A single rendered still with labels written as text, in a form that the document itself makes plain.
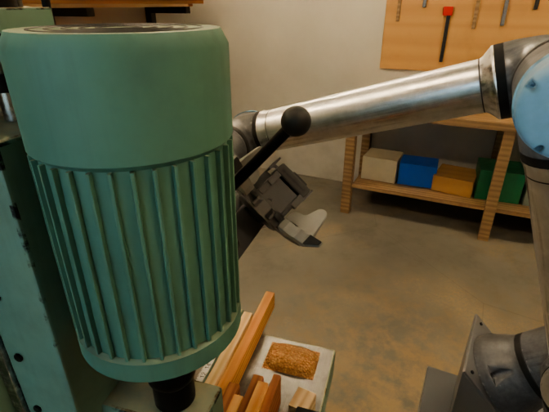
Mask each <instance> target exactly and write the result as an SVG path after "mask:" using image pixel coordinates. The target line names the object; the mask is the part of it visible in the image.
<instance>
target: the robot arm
mask: <svg viewBox="0 0 549 412"><path fill-rule="evenodd" d="M294 105H299V106H301V107H304V108H305V109H306V110H307V111H308V112H309V114H310V117H311V125H310V129H309V130H308V132H307V133H305V134H304V135H302V136H300V137H292V136H290V137H289V138H288V139H287V140H286V141H285V142H284V143H283V144H282V145H281V146H280V147H279V148H278V149H277V150H283V149H287V148H293V147H297V146H305V145H310V144H314V143H320V142H324V141H332V140H337V139H342V138H347V137H355V136H359V135H364V134H369V133H374V132H382V131H387V130H391V129H396V128H405V127H409V126H414V125H418V124H424V123H432V122H436V121H441V120H446V119H454V118H459V117H463V116H468V115H473V114H481V113H489V114H491V115H492V116H494V117H496V118H497V119H509V118H512V119H513V123H514V126H515V128H516V133H517V139H518V146H519V151H520V161H521V163H522V164H523V165H524V175H525V182H526V188H527V195H528V201H529V212H530V219H531V226H532V232H533V243H534V250H535V256H536V263H537V269H538V280H539V287H540V293H541V299H542V311H543V317H544V324H545V325H544V326H542V327H539V328H536V329H531V330H528V331H525V332H522V333H519V334H493V333H488V334H482V335H480V336H478V337H477V338H476V339H475V341H474V346H473V354H474V360H475V367H476V369H477V373H478V375H479V377H480V381H481V382H482V385H483V387H484V390H485V391H486V393H487V394H488V396H489V398H490V400H491V401H492V402H493V404H494V405H495V406H496V407H497V409H498V410H499V411H500V412H537V411H539V410H540V409H541V408H543V412H549V34H544V35H538V36H533V37H527V38H518V39H514V40H511V41H507V42H504V43H498V44H494V45H492V46H491V47H490V48H489V49H488V50H487V52H486V53H485V54H484V55H483V56H482V57H481V58H479V59H476V60H470V61H467V62H463V63H460V64H456V65H450V66H446V67H443V68H439V69H433V70H430V71H426V72H423V73H419V74H413V75H409V76H406V77H403V78H397V79H393V80H390V81H385V82H382V83H376V84H373V85H369V86H366V87H360V88H356V89H352V90H349V91H345V92H339V93H336V94H332V95H329V96H322V97H319V98H315V99H312V100H308V101H303V102H299V103H296V104H291V105H286V106H282V107H279V108H275V109H272V110H262V111H255V110H248V111H244V112H242V113H239V114H237V115H236V116H235V117H233V118H232V124H233V132H232V135H233V150H234V175H236V174H237V173H238V172H239V171H240V170H241V169H242V168H243V167H244V166H245V165H246V164H247V163H248V162H249V160H250V159H251V158H252V157H253V156H254V155H255V154H256V153H257V152H258V151H259V150H260V149H261V148H262V147H263V146H264V145H265V144H266V143H267V142H268V141H269V140H270V139H271V137H272V136H273V135H274V134H275V133H276V132H277V131H278V130H279V129H280V128H281V127H282V126H281V116H282V114H283V112H284V111H285V110H286V109H287V108H289V107H291V106H294ZM280 160H281V158H280V157H279V158H278V159H276V160H275V161H274V162H273V163H272V164H271V165H270V166H269V167H268V168H267V169H266V170H265V171H264V172H263V173H262V174H261V175H260V173H259V170H258V169H257V170H256V171H255V172H254V173H253V174H252V175H251V176H250V177H249V178H248V179H247V180H246V181H245V182H244V183H243V184H242V185H241V186H240V187H239V188H238V189H237V190H236V191H235V203H236V221H237V238H238V256H239V259H240V258H241V256H242V255H243V253H244V252H245V250H246V249H247V248H248V246H249V245H250V243H251V242H252V241H253V240H254V238H255V237H256V236H257V234H258V232H259V231H260V230H261V229H264V228H269V229H271V230H273V231H277V232H278V233H280V234H281V235H282V236H283V237H284V238H285V239H287V240H289V241H290V242H292V243H294V244H296V245H298V246H302V247H320V246H321V244H322V242H321V241H320V240H318V239H316V238H315V236H316V234H317V233H318V231H319V229H320V227H321V226H322V225H323V223H324V221H325V219H326V217H327V212H326V211H325V210H323V209H318V210H316V211H314V212H312V213H310V214H308V215H303V214H301V213H291V214H290V215H288V217H287V218H285V219H284V216H285V215H286V214H287V213H288V212H289V211H290V210H291V209H292V208H293V209H296V208H297V207H298V205H299V204H300V203H301V202H303V201H304V200H305V199H306V198H307V197H308V196H309V195H310V194H311V193H312V192H313V190H310V189H309V188H308V187H307V184H306V183H305V182H304V181H303V180H302V179H301V178H300V177H299V176H298V175H297V174H296V173H295V172H293V171H292V170H291V169H289V168H288V167H287V165H285V164H284V163H282V164H281V165H279V166H277V165H276V164H277V163H278V162H279V161H280ZM272 168H275V170H274V171H273V172H272V173H271V175H270V174H269V173H268V171H269V170H271V169H272Z"/></svg>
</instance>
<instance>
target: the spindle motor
mask: <svg viewBox="0 0 549 412"><path fill-rule="evenodd" d="M0 61H1V64H2V70H3V73H4V76H5V79H6V82H7V87H8V91H9V93H10V97H11V102H12V105H13V108H14V111H15V114H16V120H17V123H18V126H19V129H20V135H21V137H22V141H23V143H24V147H25V152H26V153H27V158H28V161H29V166H30V169H31V173H32V175H33V180H34V184H35V187H36V190H37V193H38V198H39V202H40V204H41V208H42V213H43V216H44V219H45V223H46V225H47V230H48V234H49V237H50V240H51V245H52V248H53V252H54V254H55V258H56V263H57V266H58V269H59V272H60V278H61V281H62V284H63V287H64V290H65V295H66V298H67V302H68V304H69V309H70V313H71V316H72V319H73V323H74V328H75V331H76V334H77V337H78V342H79V346H80V349H81V352H82V354H83V357H84V359H85V360H86V362H87V363H88V364H89V365H90V366H91V367H92V368H93V369H95V370H96V371H97V372H99V373H101V374H103V375H105V376H107V377H110V378H114V379H117V380H121V381H125V382H133V383H151V382H158V381H163V380H167V379H171V378H176V377H179V376H182V375H184V374H188V373H190V372H192V371H194V370H197V369H199V368H200V367H202V366H204V365H206V364H207V363H209V362H210V361H212V360H213V359H215V358H216V357H217V356H219V355H220V354H221V353H222V352H223V351H224V350H225V349H226V348H227V347H228V346H229V344H230V343H231V342H232V340H233V338H234V336H235V335H236V333H237V331H238V329H239V324H240V321H241V303H240V294H239V293H240V292H239V256H238V238H237V221H236V203H235V184H234V150H233V135H232V132H233V124H232V105H231V87H230V52H229V42H228V40H227V38H226V37H225V35H224V33H223V31H222V29H221V27H220V26H216V25H197V24H176V23H104V24H76V25H44V26H32V27H21V28H13V29H4V30H2V33H1V36H0Z"/></svg>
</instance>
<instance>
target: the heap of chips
mask: <svg viewBox="0 0 549 412"><path fill-rule="evenodd" d="M319 355H320V352H315V351H311V350H310V349H307V348H304V347H299V346H295V345H291V344H287V343H275V342H272V343H271V346H270V349H269V351H268V353H267V356H266V358H265V361H264V363H263V365H262V368H264V369H270V370H273V371H277V372H280V373H284V374H291V375H294V376H297V377H301V378H307V379H310V380H313V379H314V376H315V371H316V367H317V364H318V361H319Z"/></svg>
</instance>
